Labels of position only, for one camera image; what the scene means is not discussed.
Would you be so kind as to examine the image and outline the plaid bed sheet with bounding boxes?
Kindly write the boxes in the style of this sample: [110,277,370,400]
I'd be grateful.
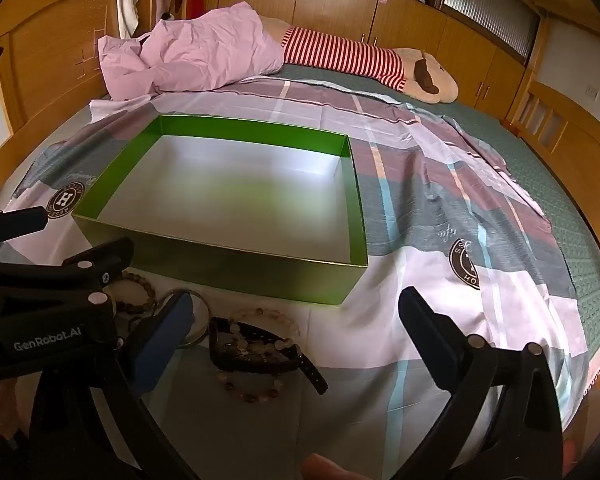
[0,77,600,441]

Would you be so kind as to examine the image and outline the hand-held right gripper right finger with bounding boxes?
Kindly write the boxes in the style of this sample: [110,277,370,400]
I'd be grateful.
[397,286,566,480]

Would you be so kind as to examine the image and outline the black wrist watch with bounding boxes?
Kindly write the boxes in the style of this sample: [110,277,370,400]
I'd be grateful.
[207,316,329,395]

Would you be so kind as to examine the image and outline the white garment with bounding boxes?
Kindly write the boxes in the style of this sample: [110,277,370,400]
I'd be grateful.
[116,0,153,41]

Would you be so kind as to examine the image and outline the plush toy with striped shirt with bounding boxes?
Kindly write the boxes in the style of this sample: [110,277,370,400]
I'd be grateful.
[260,15,461,106]

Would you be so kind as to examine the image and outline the green cardboard box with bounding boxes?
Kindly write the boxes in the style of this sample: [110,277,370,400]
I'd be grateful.
[71,115,370,307]

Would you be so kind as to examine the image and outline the person's right hand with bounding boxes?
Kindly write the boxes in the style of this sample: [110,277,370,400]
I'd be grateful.
[300,452,366,480]

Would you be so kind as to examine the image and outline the wooden footboard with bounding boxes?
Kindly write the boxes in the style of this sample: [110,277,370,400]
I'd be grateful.
[502,10,600,281]

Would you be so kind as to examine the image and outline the silver metal bangle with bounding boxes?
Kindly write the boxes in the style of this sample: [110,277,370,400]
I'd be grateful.
[157,287,212,348]

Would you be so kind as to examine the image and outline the pale pink bead bracelet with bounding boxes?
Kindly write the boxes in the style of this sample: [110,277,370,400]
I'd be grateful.
[227,307,303,356]

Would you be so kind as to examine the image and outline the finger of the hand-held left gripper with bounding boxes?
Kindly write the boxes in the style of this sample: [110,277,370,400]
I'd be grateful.
[0,207,49,251]
[0,237,135,306]

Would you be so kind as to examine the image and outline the frosted glass window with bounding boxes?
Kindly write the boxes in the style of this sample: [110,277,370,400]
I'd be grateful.
[440,0,541,61]

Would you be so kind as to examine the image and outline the reddish brown bead bracelet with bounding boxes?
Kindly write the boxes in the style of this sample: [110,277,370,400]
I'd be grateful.
[220,369,286,406]

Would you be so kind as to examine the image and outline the pink quilt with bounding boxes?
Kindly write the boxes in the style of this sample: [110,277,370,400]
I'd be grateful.
[97,2,286,102]

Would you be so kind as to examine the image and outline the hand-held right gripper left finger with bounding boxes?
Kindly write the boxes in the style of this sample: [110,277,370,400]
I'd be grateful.
[27,290,201,480]

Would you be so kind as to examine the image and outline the dark brown bead bracelet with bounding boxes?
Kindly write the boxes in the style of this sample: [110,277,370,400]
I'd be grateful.
[105,269,162,317]

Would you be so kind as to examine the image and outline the wooden wall cabinets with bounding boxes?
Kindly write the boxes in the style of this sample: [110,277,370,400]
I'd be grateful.
[205,0,528,111]

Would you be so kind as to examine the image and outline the wooden headboard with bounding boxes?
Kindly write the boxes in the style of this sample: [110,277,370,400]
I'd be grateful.
[0,0,211,181]

